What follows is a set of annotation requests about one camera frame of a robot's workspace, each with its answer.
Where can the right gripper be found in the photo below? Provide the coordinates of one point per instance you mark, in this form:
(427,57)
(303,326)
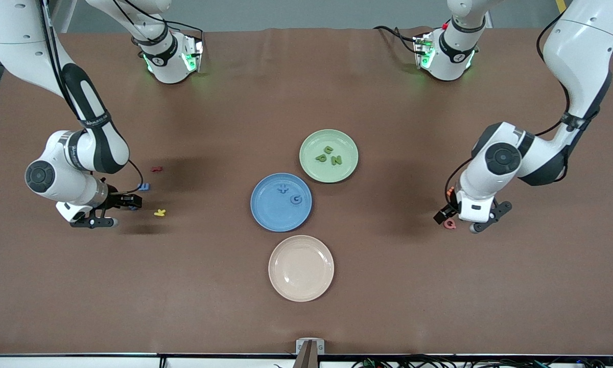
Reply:
(115,200)

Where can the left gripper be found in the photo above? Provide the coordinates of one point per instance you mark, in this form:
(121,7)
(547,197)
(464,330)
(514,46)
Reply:
(445,211)

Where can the green foam letter N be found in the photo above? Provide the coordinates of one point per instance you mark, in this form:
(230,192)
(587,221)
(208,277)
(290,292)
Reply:
(335,160)

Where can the blue foam plus sign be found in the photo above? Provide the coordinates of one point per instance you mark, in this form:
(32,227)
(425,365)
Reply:
(283,189)

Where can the blue foam letter G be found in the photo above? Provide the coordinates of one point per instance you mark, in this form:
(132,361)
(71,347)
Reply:
(292,199)

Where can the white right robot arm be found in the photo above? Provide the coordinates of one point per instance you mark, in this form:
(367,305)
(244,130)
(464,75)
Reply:
(10,41)

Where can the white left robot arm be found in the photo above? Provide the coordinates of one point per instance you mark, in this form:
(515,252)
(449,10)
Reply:
(582,46)

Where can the pink foam letter Q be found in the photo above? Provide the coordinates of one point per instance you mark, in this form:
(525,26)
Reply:
(450,226)

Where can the brown table cover mat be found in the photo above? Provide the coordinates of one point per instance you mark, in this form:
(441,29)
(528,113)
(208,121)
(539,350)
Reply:
(133,286)

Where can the green plate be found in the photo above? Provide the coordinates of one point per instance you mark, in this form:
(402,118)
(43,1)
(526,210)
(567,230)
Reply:
(329,171)

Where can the blue plate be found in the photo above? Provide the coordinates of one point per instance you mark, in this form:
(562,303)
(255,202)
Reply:
(276,214)

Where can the beige plate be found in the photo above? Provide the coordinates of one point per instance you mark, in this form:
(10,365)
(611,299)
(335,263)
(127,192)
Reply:
(301,268)

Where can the silver right arm base bracket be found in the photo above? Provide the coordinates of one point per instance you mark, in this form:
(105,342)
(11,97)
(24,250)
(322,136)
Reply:
(193,59)

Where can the silver left arm base bracket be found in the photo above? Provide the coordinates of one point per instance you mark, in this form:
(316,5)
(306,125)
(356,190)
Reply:
(423,51)

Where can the white table edge rail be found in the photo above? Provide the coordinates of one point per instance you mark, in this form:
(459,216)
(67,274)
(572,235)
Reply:
(81,363)

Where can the grey metal mount bracket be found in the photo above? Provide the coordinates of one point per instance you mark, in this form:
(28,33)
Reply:
(301,346)

